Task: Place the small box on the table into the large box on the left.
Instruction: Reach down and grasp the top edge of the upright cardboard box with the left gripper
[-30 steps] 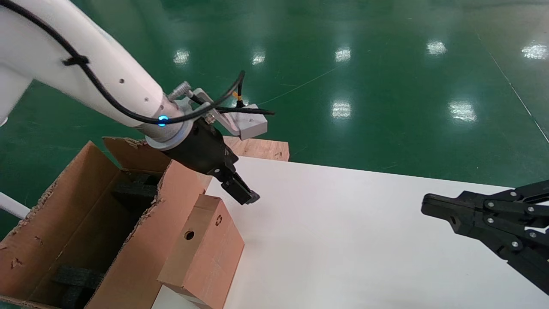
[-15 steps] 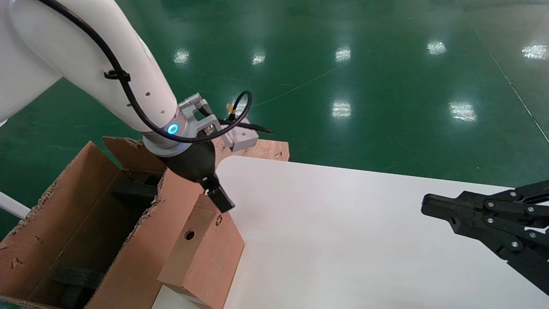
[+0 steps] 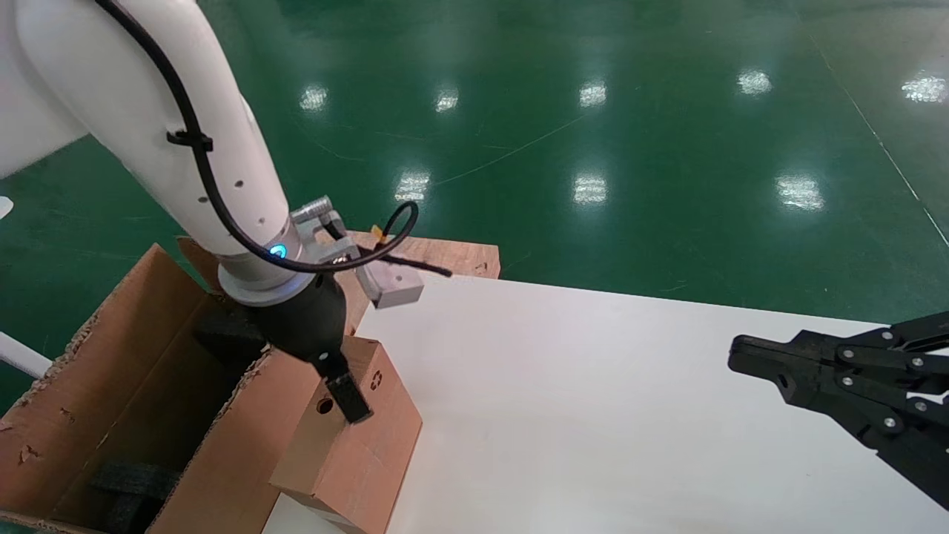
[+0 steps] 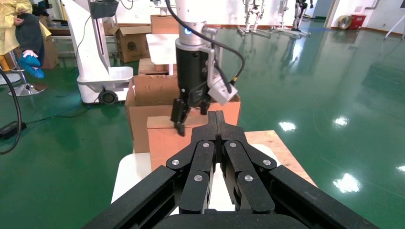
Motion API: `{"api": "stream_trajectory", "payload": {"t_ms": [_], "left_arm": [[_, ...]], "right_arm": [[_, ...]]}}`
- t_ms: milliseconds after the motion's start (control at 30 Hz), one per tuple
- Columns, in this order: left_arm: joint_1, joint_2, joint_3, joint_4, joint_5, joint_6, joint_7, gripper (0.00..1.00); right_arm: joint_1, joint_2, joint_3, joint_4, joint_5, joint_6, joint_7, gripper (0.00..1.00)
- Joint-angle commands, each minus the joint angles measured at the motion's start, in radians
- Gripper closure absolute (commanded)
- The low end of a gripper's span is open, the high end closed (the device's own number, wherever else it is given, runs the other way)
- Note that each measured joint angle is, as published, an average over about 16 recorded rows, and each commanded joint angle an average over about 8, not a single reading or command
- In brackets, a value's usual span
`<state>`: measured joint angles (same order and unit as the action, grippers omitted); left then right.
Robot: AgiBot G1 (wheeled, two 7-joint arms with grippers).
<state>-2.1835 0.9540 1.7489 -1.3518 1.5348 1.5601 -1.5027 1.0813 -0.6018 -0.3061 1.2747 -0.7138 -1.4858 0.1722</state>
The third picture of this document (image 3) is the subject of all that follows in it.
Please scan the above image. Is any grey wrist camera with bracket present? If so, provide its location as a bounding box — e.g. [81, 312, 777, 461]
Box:
[291, 195, 425, 310]

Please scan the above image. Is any large open cardboard box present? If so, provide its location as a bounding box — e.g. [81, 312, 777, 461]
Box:
[0, 237, 355, 534]

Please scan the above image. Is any small brown cardboard box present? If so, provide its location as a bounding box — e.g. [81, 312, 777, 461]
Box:
[271, 335, 423, 534]

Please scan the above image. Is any wooden plywood board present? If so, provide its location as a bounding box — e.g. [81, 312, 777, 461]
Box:
[345, 230, 501, 327]

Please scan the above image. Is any black foam block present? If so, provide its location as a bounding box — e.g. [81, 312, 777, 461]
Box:
[194, 308, 269, 364]
[89, 460, 179, 534]

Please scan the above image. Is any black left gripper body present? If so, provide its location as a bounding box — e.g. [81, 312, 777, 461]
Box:
[247, 274, 351, 381]

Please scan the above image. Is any white pipe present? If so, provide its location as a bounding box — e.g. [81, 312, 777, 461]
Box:
[0, 332, 54, 379]

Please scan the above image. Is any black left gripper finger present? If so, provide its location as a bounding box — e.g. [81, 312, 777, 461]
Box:
[325, 369, 374, 426]

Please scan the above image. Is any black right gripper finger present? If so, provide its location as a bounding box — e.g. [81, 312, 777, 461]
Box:
[728, 311, 949, 378]
[730, 357, 949, 512]

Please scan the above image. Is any long black camera cable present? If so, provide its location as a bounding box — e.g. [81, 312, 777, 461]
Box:
[93, 0, 453, 279]

